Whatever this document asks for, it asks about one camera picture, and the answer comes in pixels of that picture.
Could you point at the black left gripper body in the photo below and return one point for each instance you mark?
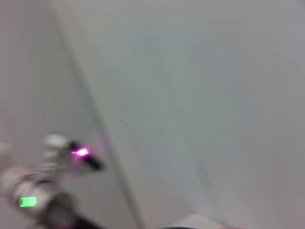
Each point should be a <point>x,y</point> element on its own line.
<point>64,212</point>

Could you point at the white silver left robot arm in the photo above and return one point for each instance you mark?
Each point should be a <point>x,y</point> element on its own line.
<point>27,202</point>

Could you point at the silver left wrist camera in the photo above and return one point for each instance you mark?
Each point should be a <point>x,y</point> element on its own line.
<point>90,159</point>

